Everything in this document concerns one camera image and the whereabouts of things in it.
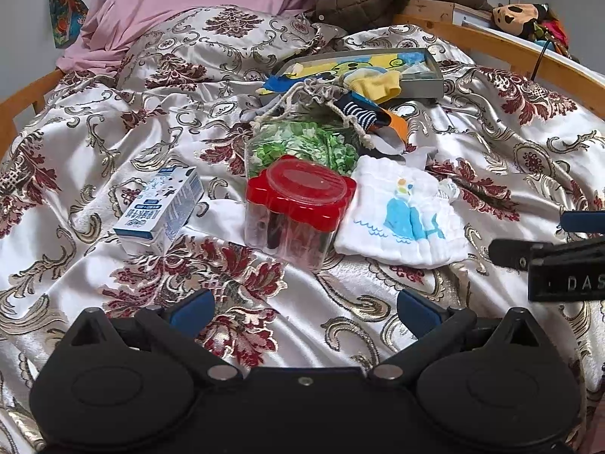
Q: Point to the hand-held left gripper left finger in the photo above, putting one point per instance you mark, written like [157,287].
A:
[196,306]

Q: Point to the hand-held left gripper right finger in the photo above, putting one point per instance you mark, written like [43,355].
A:
[416,311]

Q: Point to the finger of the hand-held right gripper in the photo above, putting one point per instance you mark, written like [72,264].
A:
[513,253]
[582,221]

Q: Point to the white cloth blue print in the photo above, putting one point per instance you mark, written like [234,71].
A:
[378,184]

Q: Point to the grey box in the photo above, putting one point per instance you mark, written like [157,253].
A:
[420,87]

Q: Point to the navy striped sock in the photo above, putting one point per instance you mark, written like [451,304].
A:
[361,113]

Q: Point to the blue white milk carton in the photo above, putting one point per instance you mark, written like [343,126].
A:
[156,203]

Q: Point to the grey white sock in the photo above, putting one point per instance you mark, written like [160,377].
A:
[401,151]

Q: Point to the red lid plastic jar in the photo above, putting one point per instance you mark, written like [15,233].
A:
[298,189]

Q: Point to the green leaf print bag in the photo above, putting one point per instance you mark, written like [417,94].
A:
[293,144]

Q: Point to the colourful plush toy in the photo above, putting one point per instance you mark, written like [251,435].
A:
[553,33]

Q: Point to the light blue cloth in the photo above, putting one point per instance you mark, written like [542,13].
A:
[416,62]

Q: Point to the mouse plush toy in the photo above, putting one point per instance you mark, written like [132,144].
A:
[513,16]

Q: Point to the yellow sock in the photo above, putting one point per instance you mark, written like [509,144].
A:
[373,86]

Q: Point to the yellow cartoon cloth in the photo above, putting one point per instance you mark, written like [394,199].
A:
[331,68]

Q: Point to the colourful wall poster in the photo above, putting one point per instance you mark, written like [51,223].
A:
[66,14]

